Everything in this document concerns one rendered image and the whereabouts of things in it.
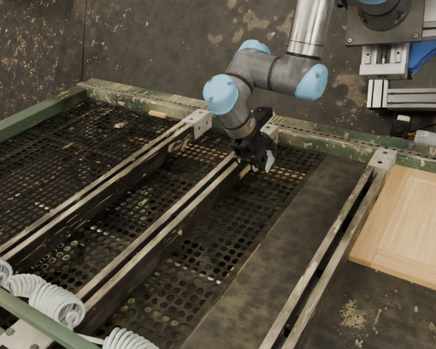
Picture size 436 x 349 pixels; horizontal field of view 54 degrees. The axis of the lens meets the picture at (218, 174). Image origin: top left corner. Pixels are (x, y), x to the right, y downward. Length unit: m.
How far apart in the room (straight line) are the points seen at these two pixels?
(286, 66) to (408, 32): 0.61
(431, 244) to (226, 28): 2.03
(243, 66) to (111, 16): 2.61
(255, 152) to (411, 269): 0.47
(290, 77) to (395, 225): 0.56
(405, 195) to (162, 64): 2.11
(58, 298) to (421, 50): 1.29
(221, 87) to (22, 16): 3.47
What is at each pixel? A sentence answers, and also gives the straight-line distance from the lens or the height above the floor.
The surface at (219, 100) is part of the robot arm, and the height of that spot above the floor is 1.65.
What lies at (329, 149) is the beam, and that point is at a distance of 1.60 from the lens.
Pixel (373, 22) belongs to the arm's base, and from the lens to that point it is 1.44.
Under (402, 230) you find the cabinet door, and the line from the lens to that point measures 1.28.
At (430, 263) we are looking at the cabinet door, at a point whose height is 1.25.
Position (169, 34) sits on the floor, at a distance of 3.13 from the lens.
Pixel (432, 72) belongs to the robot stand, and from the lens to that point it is 2.28.
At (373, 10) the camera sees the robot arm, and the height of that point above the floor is 1.18.
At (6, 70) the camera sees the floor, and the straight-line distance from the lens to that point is 4.34.
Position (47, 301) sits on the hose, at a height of 1.89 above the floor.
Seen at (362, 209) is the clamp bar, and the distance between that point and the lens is 1.24.
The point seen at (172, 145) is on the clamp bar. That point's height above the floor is 1.13.
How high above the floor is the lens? 2.44
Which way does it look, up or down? 61 degrees down
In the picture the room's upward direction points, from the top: 90 degrees counter-clockwise
